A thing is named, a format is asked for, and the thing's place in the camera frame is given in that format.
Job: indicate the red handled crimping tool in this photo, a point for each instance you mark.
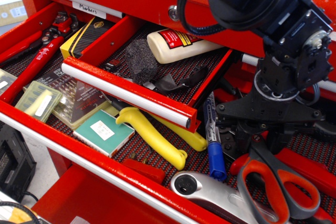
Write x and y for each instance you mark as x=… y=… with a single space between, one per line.
x=309 y=169

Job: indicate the red tool chest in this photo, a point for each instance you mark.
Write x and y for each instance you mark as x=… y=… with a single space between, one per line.
x=142 y=194

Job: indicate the orange grey handled scissors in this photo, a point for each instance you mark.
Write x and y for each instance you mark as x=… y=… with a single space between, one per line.
x=276 y=176

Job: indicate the small red plug adapter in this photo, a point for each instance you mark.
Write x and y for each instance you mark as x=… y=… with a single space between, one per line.
x=155 y=174

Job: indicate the black yellow box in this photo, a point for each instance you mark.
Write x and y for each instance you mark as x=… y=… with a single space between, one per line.
x=84 y=37

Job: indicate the green small box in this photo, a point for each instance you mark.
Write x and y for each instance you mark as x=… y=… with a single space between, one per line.
x=101 y=133

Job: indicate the black tape scrap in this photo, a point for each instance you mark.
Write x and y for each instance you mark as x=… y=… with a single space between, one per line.
x=167 y=84

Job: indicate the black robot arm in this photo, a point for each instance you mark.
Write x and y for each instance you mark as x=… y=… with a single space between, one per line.
x=295 y=35

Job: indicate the black handled clamp tool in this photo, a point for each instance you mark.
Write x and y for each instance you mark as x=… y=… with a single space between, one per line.
x=324 y=129

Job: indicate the small red black connector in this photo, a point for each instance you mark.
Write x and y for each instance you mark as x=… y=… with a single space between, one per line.
x=112 y=65

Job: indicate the red handled pliers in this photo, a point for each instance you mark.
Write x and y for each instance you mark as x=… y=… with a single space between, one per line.
x=226 y=89

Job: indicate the small yellowish plastic case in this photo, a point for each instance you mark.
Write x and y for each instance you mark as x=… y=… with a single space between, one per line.
x=39 y=101

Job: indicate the small open red drawer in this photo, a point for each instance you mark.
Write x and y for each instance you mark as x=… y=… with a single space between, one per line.
x=180 y=108

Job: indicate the black foam block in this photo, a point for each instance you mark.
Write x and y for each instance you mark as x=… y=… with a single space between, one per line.
x=141 y=62

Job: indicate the clear plastic case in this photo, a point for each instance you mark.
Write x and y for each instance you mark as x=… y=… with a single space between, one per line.
x=6 y=80

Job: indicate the blue whiteboard marker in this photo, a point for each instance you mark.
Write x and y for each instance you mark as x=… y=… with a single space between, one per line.
x=217 y=168

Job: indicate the silver drawer lock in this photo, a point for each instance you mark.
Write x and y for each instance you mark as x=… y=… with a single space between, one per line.
x=173 y=13

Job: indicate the drill bit set case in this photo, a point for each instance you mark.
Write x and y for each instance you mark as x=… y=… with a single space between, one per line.
x=79 y=100

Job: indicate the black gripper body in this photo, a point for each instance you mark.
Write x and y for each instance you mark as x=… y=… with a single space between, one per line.
x=272 y=101

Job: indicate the black electronic device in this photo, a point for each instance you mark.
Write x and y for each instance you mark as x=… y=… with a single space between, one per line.
x=17 y=163

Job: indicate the silver utility knife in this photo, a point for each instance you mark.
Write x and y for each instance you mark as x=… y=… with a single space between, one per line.
x=213 y=195

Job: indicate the white glue bottle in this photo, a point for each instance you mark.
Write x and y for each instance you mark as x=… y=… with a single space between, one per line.
x=169 y=45

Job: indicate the large open red drawer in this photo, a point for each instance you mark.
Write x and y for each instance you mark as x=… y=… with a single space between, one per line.
x=69 y=153

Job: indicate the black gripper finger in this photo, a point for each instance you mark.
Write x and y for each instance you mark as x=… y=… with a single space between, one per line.
x=242 y=138
x=276 y=141

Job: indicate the red handled wire stripper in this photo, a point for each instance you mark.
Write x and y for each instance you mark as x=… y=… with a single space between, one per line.
x=43 y=44

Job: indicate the yellow handled pliers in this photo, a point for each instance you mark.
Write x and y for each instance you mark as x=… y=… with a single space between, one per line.
x=155 y=140

